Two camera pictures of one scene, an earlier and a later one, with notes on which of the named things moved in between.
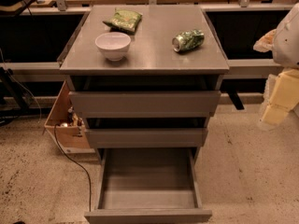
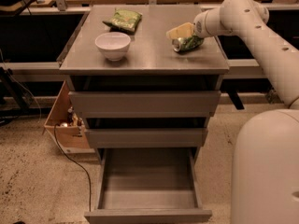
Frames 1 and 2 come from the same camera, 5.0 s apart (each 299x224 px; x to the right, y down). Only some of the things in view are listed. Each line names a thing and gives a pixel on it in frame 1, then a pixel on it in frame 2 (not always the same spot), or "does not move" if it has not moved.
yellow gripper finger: x=265 y=42 to x=206 y=24
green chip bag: x=123 y=21 does not move
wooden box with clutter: x=65 y=126 does not move
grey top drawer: x=149 y=104 does not move
